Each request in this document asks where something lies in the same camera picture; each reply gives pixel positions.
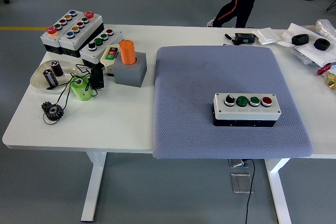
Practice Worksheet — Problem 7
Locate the grey four-button control box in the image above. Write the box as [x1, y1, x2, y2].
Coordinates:
[79, 27, 124, 69]
[212, 92, 282, 127]

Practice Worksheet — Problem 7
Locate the grey six-button control box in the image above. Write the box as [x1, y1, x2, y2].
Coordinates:
[40, 9, 82, 55]
[57, 10, 105, 58]

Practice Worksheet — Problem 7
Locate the grey-blue textured mat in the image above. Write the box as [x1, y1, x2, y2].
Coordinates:
[151, 45, 314, 159]

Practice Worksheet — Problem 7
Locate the grey square block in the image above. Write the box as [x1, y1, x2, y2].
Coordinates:
[112, 52, 148, 88]

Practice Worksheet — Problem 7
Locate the orange cylinder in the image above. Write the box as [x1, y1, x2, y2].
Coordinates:
[119, 39, 137, 66]

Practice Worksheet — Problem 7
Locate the small black device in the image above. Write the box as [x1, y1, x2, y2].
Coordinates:
[90, 68, 105, 89]

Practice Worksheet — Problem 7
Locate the black marker pen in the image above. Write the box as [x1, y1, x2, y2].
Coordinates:
[224, 33, 237, 45]

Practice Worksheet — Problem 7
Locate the green plastic cylinder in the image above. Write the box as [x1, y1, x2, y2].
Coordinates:
[69, 76, 94, 101]

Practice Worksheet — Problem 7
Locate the black meter box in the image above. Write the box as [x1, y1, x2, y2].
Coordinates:
[234, 33, 257, 46]

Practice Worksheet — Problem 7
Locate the white table leg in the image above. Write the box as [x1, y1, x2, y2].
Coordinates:
[80, 152, 108, 222]
[264, 158, 292, 224]

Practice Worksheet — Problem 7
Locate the metal floor socket box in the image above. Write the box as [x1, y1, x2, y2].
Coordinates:
[227, 158, 254, 194]

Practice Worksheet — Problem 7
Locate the black cylindrical capacitor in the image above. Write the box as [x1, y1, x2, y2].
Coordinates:
[49, 60, 65, 77]
[43, 68, 59, 88]

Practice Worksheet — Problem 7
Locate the black metal gear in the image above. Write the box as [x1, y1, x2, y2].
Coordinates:
[41, 101, 65, 122]

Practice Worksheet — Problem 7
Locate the shiny round dish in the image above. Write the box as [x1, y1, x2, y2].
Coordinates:
[29, 60, 79, 94]

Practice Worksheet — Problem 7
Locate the clear plastic bag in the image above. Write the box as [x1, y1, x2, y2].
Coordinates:
[291, 46, 318, 65]

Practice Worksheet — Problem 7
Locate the clear bubble wrap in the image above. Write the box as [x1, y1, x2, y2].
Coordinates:
[316, 19, 336, 40]

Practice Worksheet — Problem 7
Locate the cream pendant switch box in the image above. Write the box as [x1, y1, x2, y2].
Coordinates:
[100, 44, 122, 67]

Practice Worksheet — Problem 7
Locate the thin black wire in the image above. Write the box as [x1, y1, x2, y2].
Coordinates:
[43, 63, 106, 125]

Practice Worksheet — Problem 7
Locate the black floor power cable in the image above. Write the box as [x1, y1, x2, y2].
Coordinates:
[243, 158, 256, 224]

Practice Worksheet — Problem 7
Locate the white wall switch panel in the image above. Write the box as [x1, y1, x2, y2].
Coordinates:
[252, 27, 280, 46]

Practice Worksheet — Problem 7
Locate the black foam ring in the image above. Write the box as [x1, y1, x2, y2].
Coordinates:
[313, 38, 330, 51]
[291, 34, 310, 46]

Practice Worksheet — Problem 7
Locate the brass valve red handle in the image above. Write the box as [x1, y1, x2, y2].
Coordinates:
[317, 64, 336, 90]

